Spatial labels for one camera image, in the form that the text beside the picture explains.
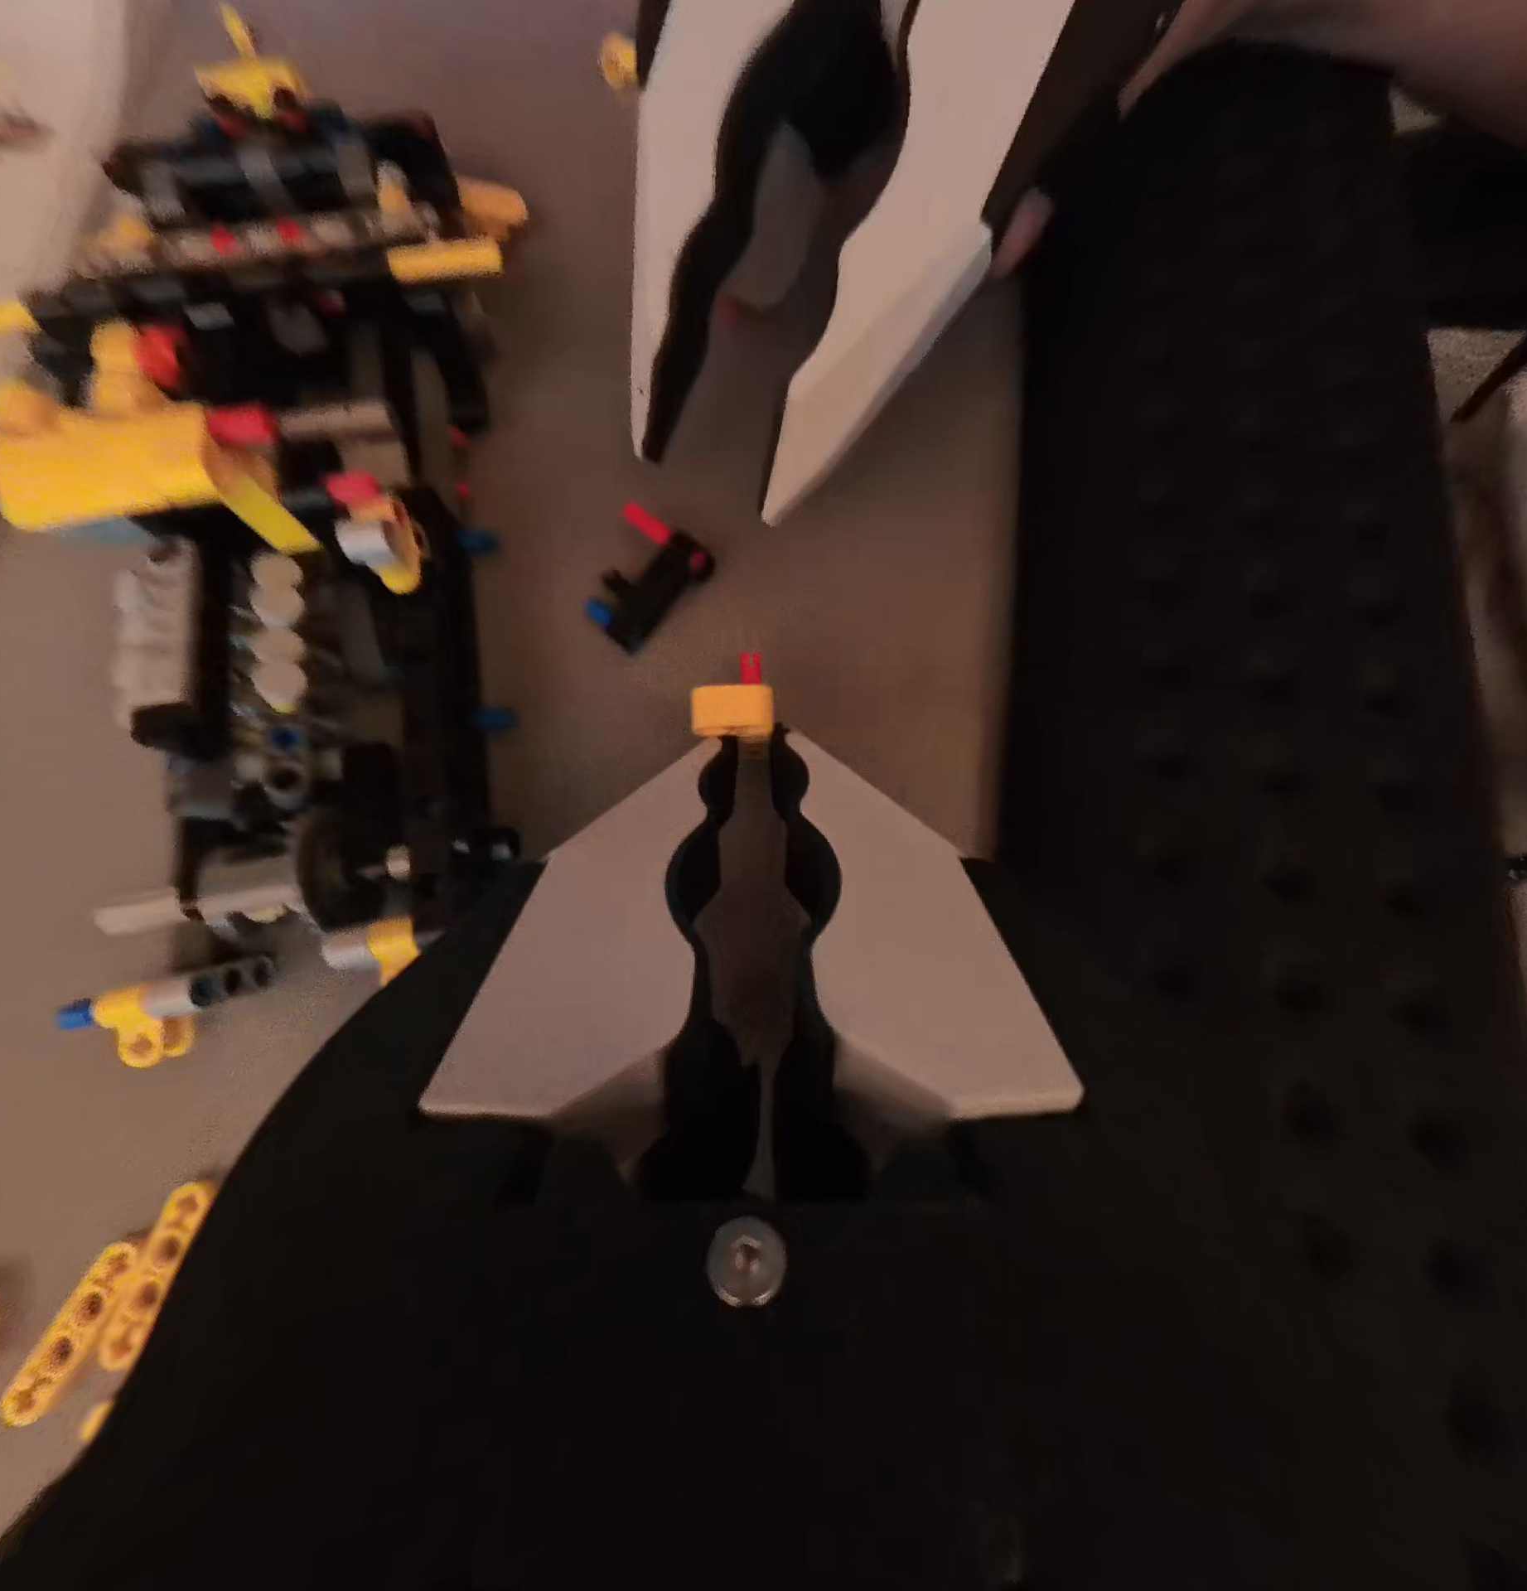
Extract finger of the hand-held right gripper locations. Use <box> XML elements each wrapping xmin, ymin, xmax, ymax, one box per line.
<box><xmin>759</xmin><ymin>0</ymin><xmax>1077</xmax><ymax>531</ymax></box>
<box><xmin>629</xmin><ymin>0</ymin><xmax>792</xmax><ymax>466</ymax></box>

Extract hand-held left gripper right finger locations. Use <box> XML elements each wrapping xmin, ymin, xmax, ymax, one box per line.
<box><xmin>777</xmin><ymin>732</ymin><xmax>1084</xmax><ymax>1175</ymax></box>

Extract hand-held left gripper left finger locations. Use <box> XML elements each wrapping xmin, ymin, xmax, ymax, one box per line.
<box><xmin>417</xmin><ymin>732</ymin><xmax>729</xmax><ymax>1175</ymax></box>

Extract yellow lego angled beam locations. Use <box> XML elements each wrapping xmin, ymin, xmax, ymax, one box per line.
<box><xmin>689</xmin><ymin>681</ymin><xmax>781</xmax><ymax>762</ymax></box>

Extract black lego connector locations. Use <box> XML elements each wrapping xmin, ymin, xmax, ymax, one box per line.
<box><xmin>585</xmin><ymin>502</ymin><xmax>717</xmax><ymax>656</ymax></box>

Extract lego car model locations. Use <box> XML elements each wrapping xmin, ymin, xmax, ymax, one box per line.
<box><xmin>0</xmin><ymin>5</ymin><xmax>530</xmax><ymax>1073</ymax></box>

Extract person's right forearm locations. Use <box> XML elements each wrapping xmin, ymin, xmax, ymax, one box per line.
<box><xmin>1117</xmin><ymin>0</ymin><xmax>1527</xmax><ymax>125</ymax></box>

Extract loose yellow lego beams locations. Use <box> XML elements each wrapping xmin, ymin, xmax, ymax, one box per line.
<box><xmin>0</xmin><ymin>1177</ymin><xmax>221</xmax><ymax>1446</ymax></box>

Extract person's right hand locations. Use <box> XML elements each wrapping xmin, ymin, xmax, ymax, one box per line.
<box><xmin>989</xmin><ymin>186</ymin><xmax>1059</xmax><ymax>279</ymax></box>

